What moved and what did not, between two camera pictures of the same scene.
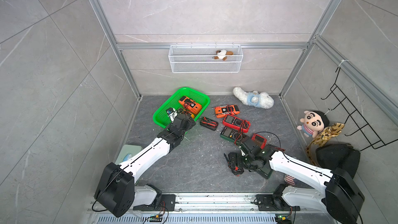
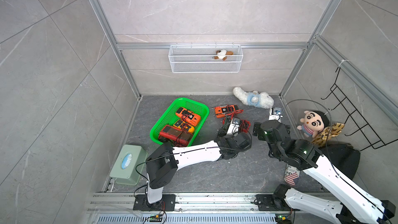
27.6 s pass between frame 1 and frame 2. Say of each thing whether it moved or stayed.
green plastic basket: moved
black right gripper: moved
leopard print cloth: stayed
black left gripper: moved
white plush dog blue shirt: stayed
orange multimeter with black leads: moved
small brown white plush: stayed
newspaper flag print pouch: stayed
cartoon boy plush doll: stayed
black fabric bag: stayed
